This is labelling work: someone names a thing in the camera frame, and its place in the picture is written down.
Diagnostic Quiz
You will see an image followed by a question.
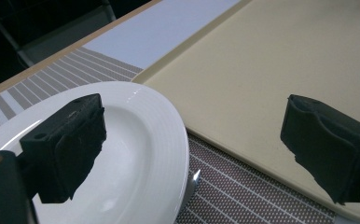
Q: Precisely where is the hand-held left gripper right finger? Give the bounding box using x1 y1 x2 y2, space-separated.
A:
280 93 360 205

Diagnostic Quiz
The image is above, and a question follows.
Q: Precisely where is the white round plate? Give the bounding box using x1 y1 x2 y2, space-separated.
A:
0 81 190 224

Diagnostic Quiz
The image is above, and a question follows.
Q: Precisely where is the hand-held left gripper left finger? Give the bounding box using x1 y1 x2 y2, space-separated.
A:
19 92 107 204

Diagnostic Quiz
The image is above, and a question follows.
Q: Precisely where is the beige plastic tray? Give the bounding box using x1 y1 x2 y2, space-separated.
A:
132 0 360 223

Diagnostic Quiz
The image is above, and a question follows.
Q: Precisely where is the brown striped dotted placemat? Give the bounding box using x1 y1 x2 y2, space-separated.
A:
0 46 338 224

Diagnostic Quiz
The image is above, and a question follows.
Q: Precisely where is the grey metal floor rail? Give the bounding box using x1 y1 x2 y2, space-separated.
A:
16 3 117 68

